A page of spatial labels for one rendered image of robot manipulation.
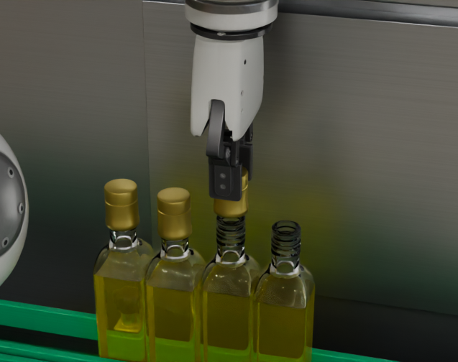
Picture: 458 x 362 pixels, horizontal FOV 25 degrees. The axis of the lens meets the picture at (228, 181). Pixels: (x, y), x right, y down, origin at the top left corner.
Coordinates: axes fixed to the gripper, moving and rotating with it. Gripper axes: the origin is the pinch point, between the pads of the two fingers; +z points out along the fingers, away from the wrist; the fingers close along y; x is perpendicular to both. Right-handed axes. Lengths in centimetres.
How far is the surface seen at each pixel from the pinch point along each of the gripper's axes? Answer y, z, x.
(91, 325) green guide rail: -2.8, 24.0, -17.4
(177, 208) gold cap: 2.0, 3.9, -5.0
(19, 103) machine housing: -14.4, 2.5, -29.6
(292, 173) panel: -11.8, 5.8, 3.9
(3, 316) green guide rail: -2.7, 24.7, -28.6
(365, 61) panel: -11.9, -8.1, 11.0
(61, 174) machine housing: -14.5, 11.3, -25.1
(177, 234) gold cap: 2.0, 6.9, -5.1
